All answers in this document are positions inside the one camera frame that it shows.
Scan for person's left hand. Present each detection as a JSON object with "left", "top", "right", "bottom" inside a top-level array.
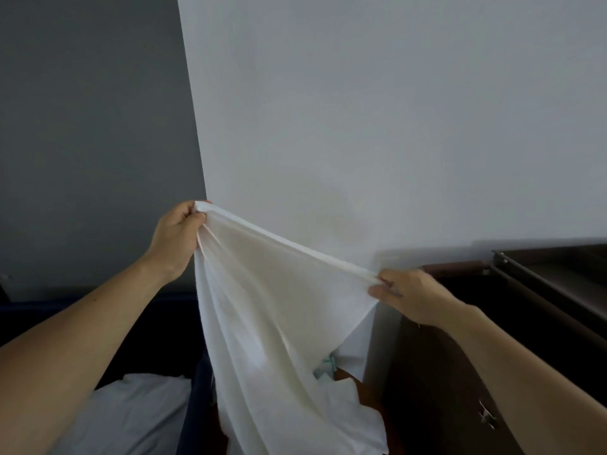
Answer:
[{"left": 141, "top": 199, "right": 213, "bottom": 286}]

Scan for white pillowcase black piping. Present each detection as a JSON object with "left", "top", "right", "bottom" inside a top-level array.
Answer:
[{"left": 49, "top": 373, "right": 193, "bottom": 455}]

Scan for brown housekeeping cart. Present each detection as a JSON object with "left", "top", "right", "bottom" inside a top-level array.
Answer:
[{"left": 379, "top": 243, "right": 607, "bottom": 455}]

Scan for navy laundry hamper white frame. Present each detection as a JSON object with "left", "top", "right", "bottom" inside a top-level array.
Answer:
[{"left": 0, "top": 291, "right": 219, "bottom": 455}]

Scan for person's right forearm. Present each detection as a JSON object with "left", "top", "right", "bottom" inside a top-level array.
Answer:
[{"left": 445, "top": 303, "right": 607, "bottom": 455}]

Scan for white towel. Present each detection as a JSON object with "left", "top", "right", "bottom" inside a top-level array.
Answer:
[{"left": 193, "top": 201, "right": 389, "bottom": 455}]

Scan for grey door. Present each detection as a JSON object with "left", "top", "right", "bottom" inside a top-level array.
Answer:
[{"left": 0, "top": 0, "right": 207, "bottom": 304}]

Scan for person's left forearm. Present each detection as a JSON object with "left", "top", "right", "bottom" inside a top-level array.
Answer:
[{"left": 0, "top": 255, "right": 167, "bottom": 455}]

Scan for person's right hand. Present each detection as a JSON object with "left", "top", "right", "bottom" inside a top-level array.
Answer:
[{"left": 367, "top": 268, "right": 470, "bottom": 329}]

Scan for round wooden side table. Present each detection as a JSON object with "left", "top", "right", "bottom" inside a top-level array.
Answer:
[{"left": 217, "top": 367, "right": 404, "bottom": 455}]

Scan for teal white boxes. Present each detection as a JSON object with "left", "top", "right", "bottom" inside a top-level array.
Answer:
[{"left": 312, "top": 353, "right": 338, "bottom": 380}]

